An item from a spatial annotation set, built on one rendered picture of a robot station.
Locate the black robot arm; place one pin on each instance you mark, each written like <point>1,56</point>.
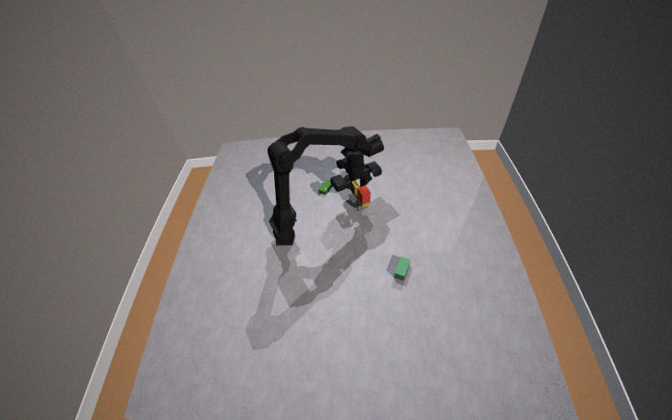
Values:
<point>282,160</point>

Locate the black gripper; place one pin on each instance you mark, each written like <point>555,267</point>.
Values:
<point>361,172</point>

